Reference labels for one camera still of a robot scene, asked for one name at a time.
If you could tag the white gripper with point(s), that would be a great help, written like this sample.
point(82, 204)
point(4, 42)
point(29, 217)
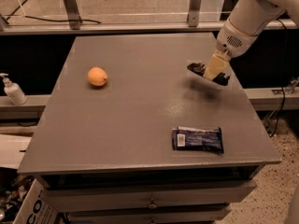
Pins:
point(235, 39)

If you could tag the lower grey drawer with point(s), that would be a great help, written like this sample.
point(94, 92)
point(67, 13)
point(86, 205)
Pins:
point(160, 215)

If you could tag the orange fruit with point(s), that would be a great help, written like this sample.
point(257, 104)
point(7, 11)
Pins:
point(97, 76)

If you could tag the right metal bracket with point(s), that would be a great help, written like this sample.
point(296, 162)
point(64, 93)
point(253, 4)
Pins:
point(193, 13)

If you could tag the white pump dispenser bottle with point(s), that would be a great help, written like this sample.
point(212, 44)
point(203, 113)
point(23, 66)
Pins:
point(13, 91)

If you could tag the grey drawer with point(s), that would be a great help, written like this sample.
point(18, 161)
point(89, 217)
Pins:
point(74, 200)
point(160, 215)

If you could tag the left metal bracket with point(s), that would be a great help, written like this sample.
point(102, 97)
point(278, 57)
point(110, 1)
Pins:
point(73, 16)

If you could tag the white cardboard box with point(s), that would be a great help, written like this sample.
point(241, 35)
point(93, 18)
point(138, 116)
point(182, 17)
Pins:
point(34, 210)

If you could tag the metal bracket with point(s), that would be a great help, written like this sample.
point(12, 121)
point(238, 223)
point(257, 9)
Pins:
point(73, 16)
point(193, 13)

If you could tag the top grey drawer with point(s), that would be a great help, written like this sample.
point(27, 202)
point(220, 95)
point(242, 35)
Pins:
point(74, 200)

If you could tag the blue blueberry rxbar wrapper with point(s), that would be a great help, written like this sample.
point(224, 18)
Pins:
point(185, 138)

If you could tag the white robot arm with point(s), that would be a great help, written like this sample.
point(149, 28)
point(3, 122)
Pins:
point(246, 21)

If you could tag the metal rail frame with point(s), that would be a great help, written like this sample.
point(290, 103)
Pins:
point(94, 28)

